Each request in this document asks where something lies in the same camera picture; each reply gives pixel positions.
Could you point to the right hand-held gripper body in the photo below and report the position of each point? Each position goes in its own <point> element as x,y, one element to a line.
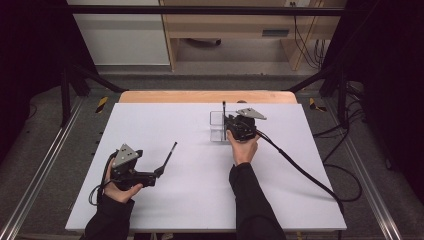
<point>243,128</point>

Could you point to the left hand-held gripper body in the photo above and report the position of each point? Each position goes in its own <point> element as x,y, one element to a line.
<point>125,156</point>

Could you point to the clear plastic organizer box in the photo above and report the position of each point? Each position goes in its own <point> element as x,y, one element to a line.
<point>216,128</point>

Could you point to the person's right hand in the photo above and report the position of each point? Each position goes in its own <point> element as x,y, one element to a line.
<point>244,151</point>

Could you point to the person's left hand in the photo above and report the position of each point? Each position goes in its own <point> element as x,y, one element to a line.
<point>121,196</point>

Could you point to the wooden table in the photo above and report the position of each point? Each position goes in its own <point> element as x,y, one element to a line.
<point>200,97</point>

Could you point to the white board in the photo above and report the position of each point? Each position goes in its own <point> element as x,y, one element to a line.
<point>186,200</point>

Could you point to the yellow black tape strip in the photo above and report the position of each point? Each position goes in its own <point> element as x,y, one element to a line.
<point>102,104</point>
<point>313,105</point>

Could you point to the black metal stand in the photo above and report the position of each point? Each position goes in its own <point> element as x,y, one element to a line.
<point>341,100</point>
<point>65,100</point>

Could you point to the wooden desk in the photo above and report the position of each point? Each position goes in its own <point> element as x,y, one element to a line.
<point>230,23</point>

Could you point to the white cabinet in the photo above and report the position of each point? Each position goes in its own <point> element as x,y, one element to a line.
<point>123,40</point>

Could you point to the black curtain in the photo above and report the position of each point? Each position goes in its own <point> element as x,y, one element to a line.
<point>390,83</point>
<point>30,60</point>

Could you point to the aluminium floor rail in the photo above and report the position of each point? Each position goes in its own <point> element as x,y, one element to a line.
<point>370,186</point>
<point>36,176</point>

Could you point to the black horizontal frame bar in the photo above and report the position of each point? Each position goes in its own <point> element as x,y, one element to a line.
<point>200,10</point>

